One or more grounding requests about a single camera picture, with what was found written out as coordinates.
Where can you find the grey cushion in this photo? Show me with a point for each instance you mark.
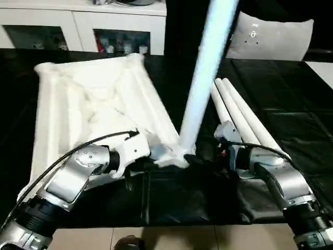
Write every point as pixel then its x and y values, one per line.
pixel 273 39

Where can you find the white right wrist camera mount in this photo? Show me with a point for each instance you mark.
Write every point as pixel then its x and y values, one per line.
pixel 226 130

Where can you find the white plastic table leg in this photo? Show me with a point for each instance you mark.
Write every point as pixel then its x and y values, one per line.
pixel 208 65
pixel 221 104
pixel 236 109
pixel 250 109

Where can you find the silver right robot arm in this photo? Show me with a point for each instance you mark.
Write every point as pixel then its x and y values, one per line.
pixel 286 179

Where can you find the white cabinet with glass doors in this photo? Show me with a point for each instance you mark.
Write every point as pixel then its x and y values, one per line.
pixel 78 20

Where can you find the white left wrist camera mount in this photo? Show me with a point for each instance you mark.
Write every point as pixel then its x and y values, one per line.
pixel 135 151

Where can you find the white flat board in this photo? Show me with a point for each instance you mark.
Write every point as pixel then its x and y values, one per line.
pixel 321 74

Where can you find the white plastic table top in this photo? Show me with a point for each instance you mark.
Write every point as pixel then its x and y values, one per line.
pixel 78 91

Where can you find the small white cup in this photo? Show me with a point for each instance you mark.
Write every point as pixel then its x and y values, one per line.
pixel 142 49
pixel 110 49

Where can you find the tall black cabinet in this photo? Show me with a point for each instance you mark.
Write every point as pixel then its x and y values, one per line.
pixel 182 26

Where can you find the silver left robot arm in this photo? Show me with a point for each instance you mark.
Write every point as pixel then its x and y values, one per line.
pixel 70 177

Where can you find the round grey appliance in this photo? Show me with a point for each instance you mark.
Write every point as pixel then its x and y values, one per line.
pixel 135 2

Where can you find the red box in cabinet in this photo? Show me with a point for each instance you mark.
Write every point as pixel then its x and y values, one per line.
pixel 100 44

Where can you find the black work mat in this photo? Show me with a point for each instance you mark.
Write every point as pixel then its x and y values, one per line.
pixel 286 104

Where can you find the dark robot foot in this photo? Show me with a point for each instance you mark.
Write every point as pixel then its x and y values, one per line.
pixel 130 243

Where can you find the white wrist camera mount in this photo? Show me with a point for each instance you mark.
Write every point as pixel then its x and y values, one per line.
pixel 226 130
pixel 135 151

